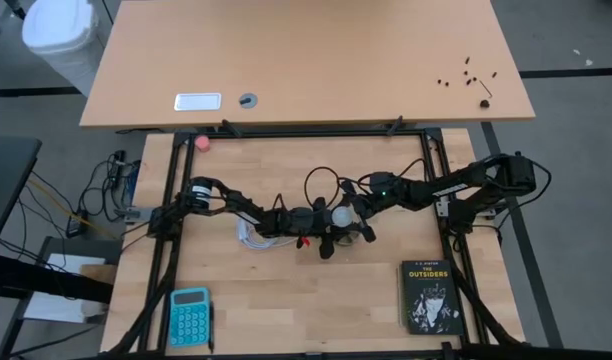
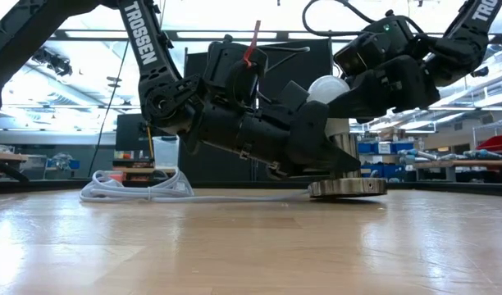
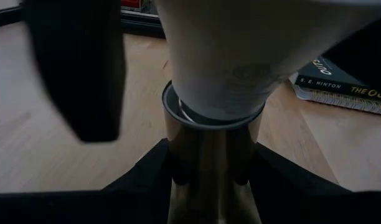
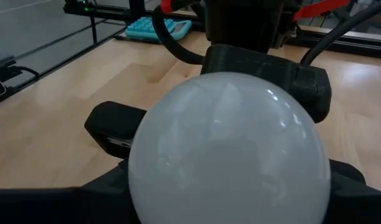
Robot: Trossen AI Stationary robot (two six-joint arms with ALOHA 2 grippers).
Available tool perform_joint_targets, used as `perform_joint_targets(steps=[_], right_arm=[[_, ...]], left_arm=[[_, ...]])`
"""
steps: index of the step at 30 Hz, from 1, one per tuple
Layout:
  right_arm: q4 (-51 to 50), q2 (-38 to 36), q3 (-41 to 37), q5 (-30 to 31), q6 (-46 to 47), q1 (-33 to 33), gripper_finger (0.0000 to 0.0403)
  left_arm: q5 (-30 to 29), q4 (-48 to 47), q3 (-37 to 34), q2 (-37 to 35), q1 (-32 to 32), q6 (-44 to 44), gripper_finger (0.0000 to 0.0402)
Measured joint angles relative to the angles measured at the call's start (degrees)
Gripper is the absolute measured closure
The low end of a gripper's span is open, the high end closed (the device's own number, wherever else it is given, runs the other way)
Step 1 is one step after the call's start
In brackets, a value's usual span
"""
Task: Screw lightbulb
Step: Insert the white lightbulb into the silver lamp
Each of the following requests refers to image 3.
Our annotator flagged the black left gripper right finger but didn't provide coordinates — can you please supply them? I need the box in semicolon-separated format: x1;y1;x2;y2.
248;142;381;224

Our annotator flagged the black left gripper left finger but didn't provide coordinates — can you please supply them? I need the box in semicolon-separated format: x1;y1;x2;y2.
0;138;174;224

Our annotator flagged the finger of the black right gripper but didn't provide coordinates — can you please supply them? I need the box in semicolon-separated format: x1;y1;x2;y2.
23;0;128;144
321;14;381;96

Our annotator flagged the metal lamp base with socket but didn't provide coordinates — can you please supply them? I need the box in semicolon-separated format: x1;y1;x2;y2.
161;79;266;224

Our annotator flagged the white frosted lightbulb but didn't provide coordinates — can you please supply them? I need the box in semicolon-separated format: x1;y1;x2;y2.
153;0;381;123

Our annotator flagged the black paperback book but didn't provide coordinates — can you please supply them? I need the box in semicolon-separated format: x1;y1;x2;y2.
294;57;381;103

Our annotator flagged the spiral-bound notebook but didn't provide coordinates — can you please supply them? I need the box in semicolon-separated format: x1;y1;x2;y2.
288;73;381;117

